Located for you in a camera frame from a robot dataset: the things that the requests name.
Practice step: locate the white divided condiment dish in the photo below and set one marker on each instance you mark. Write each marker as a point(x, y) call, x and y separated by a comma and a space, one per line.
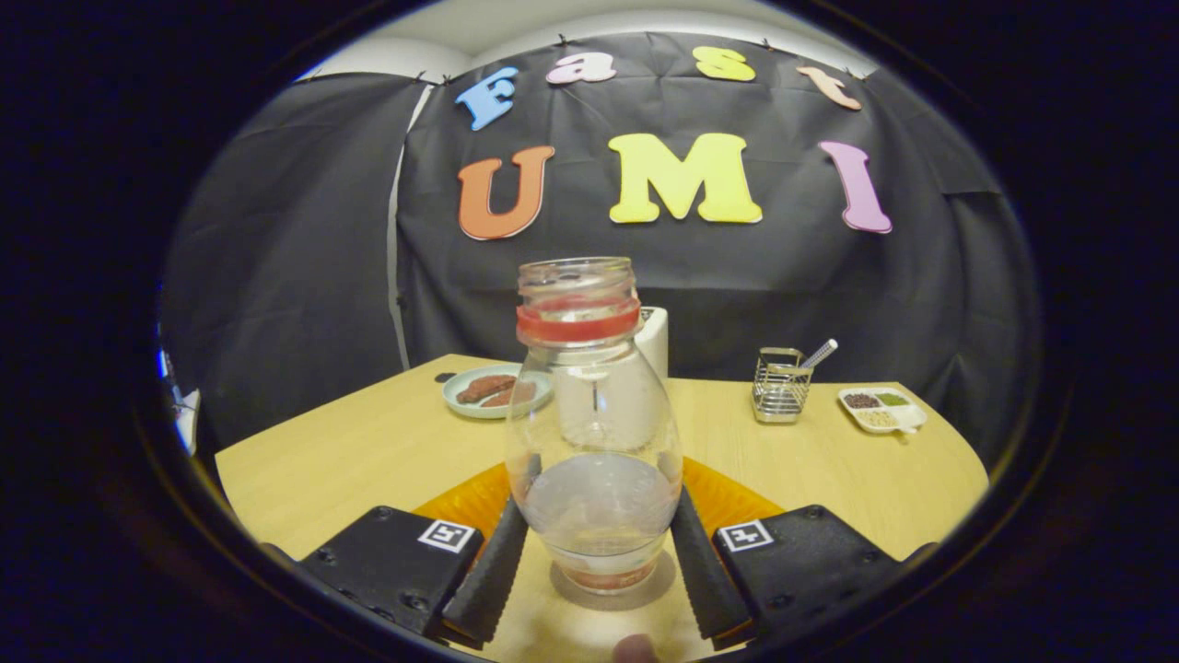
point(884, 410)

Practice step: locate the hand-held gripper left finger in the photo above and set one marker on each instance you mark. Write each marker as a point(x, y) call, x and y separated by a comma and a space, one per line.
point(396, 566)

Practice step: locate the wooden table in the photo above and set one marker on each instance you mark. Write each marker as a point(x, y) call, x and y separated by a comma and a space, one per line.
point(387, 451)

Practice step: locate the clear plastic juice bottle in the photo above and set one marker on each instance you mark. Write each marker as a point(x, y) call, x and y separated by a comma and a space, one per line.
point(594, 414)

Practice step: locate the metal utensil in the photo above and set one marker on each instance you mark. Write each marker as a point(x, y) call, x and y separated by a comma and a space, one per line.
point(822, 352)

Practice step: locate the pale green round plate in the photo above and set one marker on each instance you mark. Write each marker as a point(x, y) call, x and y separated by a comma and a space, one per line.
point(461, 405)

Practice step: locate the brown toast slice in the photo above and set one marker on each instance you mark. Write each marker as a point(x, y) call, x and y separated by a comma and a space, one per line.
point(502, 400)
point(484, 387)

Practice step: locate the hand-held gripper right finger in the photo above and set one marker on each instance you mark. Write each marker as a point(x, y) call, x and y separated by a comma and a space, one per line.
point(801, 562)

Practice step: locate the white toaster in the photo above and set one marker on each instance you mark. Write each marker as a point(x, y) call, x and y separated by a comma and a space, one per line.
point(656, 345)

